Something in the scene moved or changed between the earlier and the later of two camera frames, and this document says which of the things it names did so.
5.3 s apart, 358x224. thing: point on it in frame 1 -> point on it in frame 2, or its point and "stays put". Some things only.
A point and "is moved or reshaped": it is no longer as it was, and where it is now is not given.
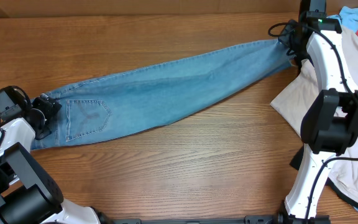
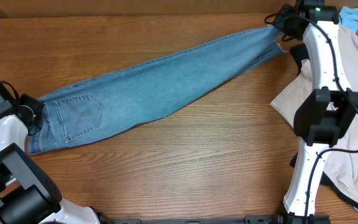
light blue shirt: (350, 17) stays put
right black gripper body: (291, 43) -> (282, 23)
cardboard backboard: (151, 9) stays put
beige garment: (357, 172) stays put
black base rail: (279, 218) stays put
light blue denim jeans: (97, 107) is moved or reshaped
